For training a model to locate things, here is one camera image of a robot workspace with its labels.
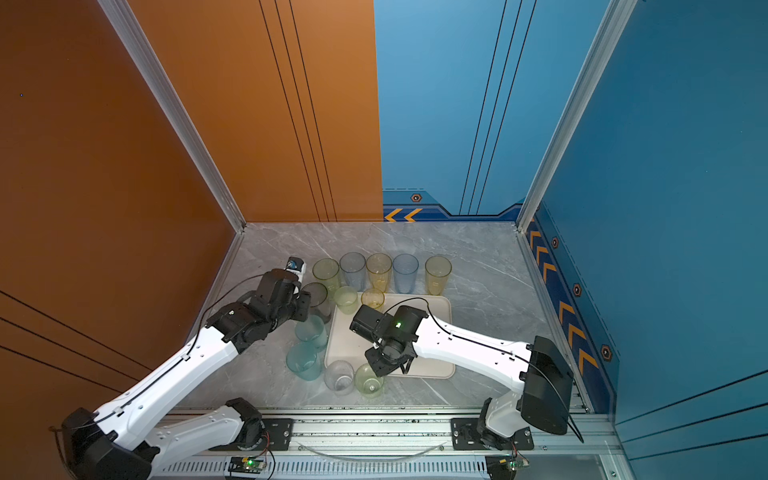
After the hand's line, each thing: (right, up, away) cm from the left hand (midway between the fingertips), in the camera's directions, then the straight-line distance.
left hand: (305, 292), depth 79 cm
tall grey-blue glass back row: (+11, +7, +13) cm, 19 cm away
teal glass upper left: (-1, -13, +10) cm, 16 cm away
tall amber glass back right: (+37, +5, +10) cm, 38 cm away
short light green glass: (+16, -25, +2) cm, 30 cm away
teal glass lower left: (-1, -19, +3) cm, 20 cm away
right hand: (+20, -18, -5) cm, 27 cm away
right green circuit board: (+49, -40, -9) cm, 64 cm away
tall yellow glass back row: (+19, +6, +13) cm, 23 cm away
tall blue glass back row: (+27, +6, +16) cm, 32 cm away
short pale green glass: (+9, -5, +16) cm, 19 cm away
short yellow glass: (+17, -4, +17) cm, 24 cm away
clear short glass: (+8, -24, +3) cm, 26 cm away
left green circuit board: (-11, -40, -8) cm, 43 cm away
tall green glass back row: (+2, +4, +17) cm, 18 cm away
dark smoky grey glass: (+3, -4, +3) cm, 6 cm away
